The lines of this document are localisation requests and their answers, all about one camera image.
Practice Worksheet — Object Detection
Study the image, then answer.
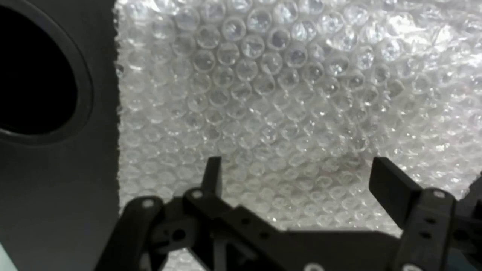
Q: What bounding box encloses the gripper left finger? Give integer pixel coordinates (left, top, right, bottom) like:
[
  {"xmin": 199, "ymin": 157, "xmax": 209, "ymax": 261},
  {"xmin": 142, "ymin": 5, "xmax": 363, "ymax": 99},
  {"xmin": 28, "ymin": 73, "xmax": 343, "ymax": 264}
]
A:
[{"xmin": 93, "ymin": 157, "xmax": 302, "ymax": 271}]

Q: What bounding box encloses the round black grommet hole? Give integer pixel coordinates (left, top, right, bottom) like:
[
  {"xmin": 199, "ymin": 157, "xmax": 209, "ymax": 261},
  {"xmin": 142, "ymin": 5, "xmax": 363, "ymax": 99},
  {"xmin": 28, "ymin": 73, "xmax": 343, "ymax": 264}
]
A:
[{"xmin": 0, "ymin": 0, "xmax": 95, "ymax": 146}]

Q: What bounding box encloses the clear bubble wrap sheet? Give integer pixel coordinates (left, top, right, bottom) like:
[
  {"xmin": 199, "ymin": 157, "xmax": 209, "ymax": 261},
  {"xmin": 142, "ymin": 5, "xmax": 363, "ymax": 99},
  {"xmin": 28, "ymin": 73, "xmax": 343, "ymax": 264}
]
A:
[{"xmin": 112, "ymin": 0, "xmax": 482, "ymax": 271}]

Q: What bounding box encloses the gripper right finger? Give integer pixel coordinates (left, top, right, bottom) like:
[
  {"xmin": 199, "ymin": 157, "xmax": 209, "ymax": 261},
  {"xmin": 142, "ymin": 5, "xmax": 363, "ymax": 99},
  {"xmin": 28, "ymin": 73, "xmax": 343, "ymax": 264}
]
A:
[{"xmin": 368, "ymin": 157, "xmax": 482, "ymax": 271}]

